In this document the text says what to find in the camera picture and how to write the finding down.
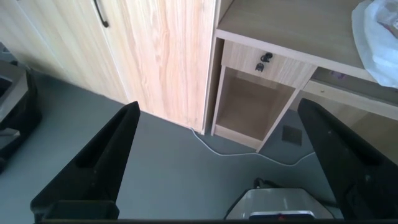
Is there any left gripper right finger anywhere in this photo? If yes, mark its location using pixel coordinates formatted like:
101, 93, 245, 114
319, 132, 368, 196
297, 98, 398, 220

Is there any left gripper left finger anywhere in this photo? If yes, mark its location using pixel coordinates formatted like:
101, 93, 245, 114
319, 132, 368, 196
30, 100, 141, 222

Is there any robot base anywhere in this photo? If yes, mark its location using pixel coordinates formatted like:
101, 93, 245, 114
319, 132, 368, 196
223, 177, 340, 220

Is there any white plastic bag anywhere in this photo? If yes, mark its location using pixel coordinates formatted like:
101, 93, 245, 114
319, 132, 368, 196
351, 0, 398, 89

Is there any black floor socket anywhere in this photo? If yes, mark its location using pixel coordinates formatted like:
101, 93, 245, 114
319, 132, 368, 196
281, 124, 303, 146

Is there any black grey machine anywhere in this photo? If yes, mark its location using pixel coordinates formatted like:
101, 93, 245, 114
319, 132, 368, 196
0, 42, 43, 174

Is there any wooden cupboard door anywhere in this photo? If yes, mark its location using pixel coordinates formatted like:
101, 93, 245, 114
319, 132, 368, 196
0, 0, 216, 133

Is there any wooden drawer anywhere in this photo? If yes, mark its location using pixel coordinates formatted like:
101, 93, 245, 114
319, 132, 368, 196
221, 39, 318, 90

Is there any wooden counter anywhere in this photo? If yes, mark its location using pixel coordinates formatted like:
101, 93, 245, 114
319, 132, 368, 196
201, 0, 398, 166

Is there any white cable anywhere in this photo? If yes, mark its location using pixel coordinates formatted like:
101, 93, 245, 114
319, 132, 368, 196
190, 126, 316, 167

